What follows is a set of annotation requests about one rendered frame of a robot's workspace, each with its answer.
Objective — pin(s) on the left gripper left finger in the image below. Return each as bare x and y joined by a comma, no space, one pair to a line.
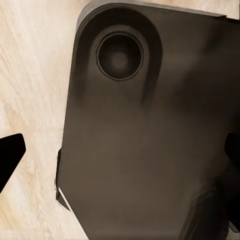
12,149

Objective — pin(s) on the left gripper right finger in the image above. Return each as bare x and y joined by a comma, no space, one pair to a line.
232,149

